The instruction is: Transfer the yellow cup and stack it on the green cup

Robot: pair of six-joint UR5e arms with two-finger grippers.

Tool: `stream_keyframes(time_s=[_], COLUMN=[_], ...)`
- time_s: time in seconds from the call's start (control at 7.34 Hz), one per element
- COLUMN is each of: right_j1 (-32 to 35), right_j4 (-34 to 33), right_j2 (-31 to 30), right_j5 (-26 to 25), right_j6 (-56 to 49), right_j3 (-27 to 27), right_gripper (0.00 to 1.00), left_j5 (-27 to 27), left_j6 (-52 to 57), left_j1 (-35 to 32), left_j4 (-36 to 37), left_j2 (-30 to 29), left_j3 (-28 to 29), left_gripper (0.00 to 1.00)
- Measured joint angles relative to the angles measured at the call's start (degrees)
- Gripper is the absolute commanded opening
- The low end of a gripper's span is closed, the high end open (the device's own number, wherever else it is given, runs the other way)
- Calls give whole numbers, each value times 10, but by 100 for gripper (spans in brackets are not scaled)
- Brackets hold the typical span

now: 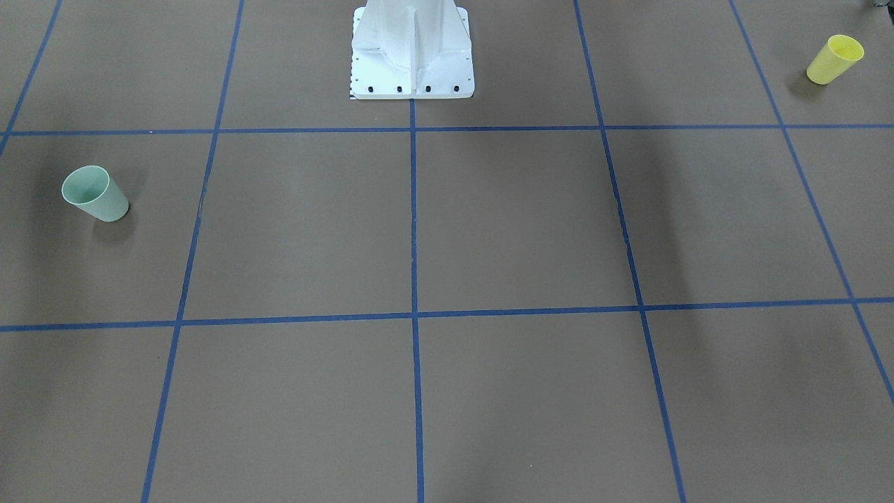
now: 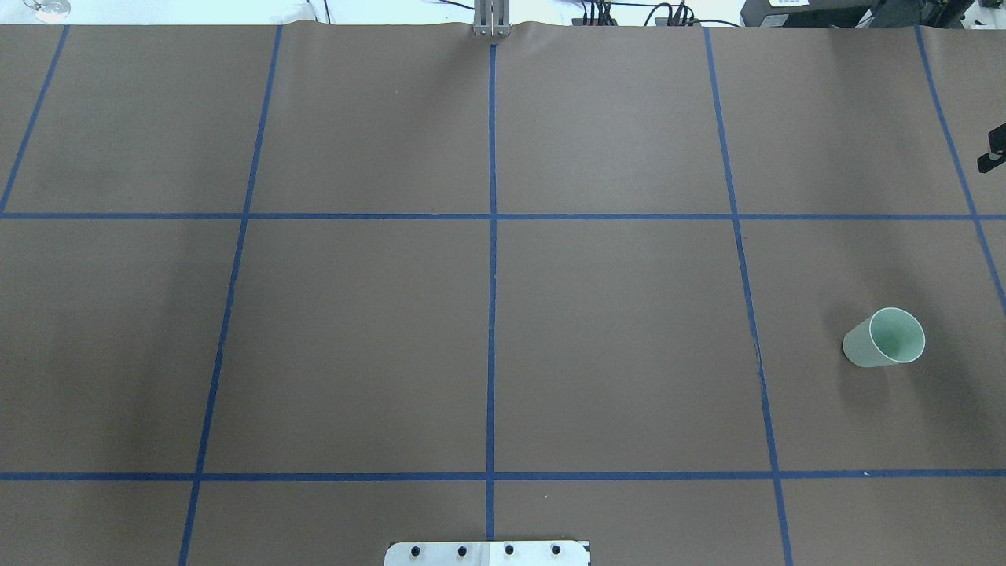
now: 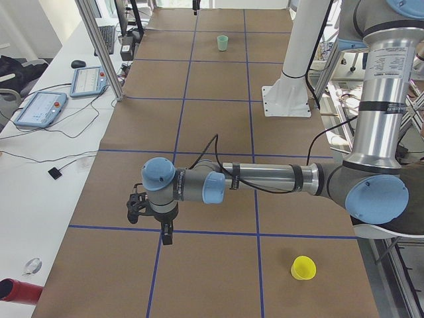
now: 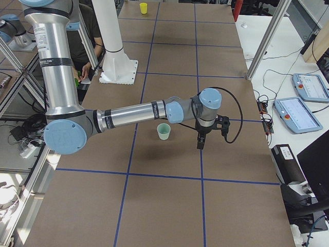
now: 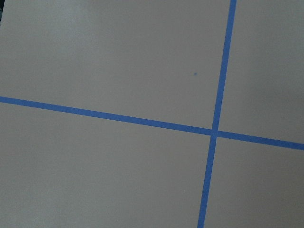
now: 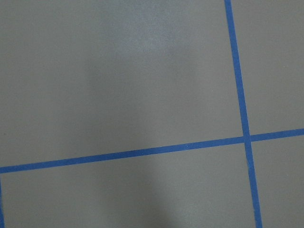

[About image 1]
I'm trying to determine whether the yellow plastic cup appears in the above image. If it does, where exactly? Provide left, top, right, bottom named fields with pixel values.
left=807, top=34, right=865, bottom=85

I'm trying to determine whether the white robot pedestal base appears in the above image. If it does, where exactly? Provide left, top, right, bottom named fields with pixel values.
left=349, top=1, right=476, bottom=100

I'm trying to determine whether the green plastic cup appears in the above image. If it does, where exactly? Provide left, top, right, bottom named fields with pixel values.
left=61, top=166, right=130, bottom=222

